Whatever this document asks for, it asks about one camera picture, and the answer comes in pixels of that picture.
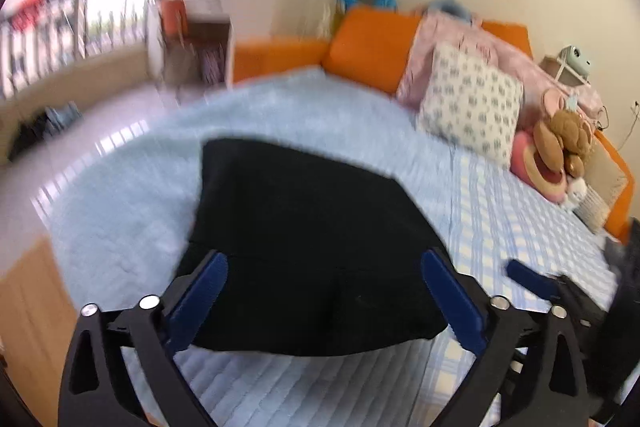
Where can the blue neck pillow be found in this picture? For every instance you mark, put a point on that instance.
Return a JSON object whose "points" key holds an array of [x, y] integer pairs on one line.
{"points": [[447, 7]]}

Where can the brown plush toy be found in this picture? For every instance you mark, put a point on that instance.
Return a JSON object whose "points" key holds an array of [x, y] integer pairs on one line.
{"points": [[562, 139]]}

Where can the pink eared plush toy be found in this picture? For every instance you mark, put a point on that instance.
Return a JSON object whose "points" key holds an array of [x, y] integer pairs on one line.
{"points": [[555, 99]]}

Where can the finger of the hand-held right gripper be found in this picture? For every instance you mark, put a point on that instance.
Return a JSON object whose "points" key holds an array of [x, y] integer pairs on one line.
{"points": [[530, 279]]}

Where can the white shelf stand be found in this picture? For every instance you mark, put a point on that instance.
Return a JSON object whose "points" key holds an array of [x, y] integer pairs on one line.
{"points": [[555, 69]]}

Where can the balcony railing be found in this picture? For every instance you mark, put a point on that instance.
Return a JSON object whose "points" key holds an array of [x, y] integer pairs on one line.
{"points": [[50, 42]]}

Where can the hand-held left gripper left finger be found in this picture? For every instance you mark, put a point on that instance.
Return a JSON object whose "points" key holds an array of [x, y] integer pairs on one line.
{"points": [[200, 302]]}

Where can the wall socket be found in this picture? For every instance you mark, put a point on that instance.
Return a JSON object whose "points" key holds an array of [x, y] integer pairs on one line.
{"points": [[635, 108]]}

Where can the pink cartoon blanket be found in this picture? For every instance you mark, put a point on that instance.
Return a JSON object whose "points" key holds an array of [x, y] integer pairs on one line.
{"points": [[450, 37]]}

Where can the white floral pillow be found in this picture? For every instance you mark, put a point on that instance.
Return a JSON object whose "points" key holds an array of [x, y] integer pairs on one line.
{"points": [[470, 102]]}

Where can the white desk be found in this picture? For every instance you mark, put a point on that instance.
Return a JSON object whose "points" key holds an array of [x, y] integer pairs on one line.
{"points": [[210, 37]]}

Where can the beige patchwork pillow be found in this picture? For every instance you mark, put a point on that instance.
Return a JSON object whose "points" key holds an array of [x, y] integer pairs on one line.
{"points": [[602, 192]]}

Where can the black jacket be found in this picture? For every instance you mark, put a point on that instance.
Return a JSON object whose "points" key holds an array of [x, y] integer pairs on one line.
{"points": [[310, 247]]}

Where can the orange sofa bed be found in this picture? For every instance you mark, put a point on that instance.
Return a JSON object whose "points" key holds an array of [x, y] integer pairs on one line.
{"points": [[280, 54]]}

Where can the blue plaid bedspread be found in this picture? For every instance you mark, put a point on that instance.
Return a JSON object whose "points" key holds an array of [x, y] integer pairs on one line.
{"points": [[325, 117]]}

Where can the pink round plush cushion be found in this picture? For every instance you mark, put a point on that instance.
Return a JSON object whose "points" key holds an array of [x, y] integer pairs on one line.
{"points": [[537, 177]]}

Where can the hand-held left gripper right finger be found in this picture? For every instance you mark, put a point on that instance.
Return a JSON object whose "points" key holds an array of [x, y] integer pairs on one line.
{"points": [[452, 302]]}

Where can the orange chair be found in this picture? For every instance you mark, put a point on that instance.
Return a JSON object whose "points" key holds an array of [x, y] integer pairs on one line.
{"points": [[174, 17]]}

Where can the small white plush toy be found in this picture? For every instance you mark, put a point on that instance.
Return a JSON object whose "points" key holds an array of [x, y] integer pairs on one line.
{"points": [[575, 194]]}

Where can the dark bag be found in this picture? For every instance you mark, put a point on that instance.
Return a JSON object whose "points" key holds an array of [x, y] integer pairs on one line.
{"points": [[40, 132]]}

